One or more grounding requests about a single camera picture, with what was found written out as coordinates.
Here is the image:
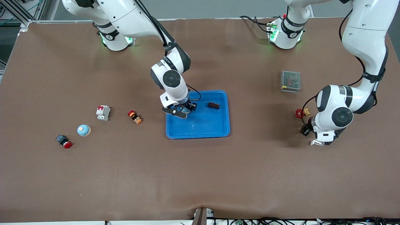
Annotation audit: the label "orange black emergency stop button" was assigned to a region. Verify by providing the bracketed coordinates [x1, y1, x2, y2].
[128, 110, 142, 125]

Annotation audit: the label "red pushbutton with blue block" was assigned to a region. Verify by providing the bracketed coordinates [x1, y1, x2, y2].
[56, 134, 73, 149]

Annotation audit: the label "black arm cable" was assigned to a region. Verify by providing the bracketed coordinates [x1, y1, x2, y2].
[134, 0, 202, 101]
[301, 9, 367, 126]

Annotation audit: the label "perforated metal power supply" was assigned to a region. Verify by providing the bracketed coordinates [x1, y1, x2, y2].
[280, 69, 302, 94]

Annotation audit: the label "aluminium frame profile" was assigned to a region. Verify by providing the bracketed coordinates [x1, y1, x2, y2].
[0, 0, 47, 28]

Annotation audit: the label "brown table edge bracket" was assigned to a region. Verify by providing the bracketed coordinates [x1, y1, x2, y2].
[192, 207, 215, 225]

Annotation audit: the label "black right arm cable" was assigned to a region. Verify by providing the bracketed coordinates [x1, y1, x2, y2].
[134, 0, 202, 101]

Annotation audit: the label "black cables at arm base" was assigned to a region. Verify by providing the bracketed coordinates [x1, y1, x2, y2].
[239, 15, 271, 32]

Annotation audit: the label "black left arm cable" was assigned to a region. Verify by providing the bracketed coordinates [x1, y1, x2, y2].
[301, 9, 367, 126]

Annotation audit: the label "white circuit breaker red switches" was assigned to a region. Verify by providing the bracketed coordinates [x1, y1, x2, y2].
[96, 105, 111, 121]

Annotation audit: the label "black cable bundle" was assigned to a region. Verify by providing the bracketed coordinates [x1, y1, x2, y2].
[216, 217, 400, 225]

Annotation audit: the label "blue plastic tray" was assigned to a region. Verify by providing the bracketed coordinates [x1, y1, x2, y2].
[166, 90, 231, 139]

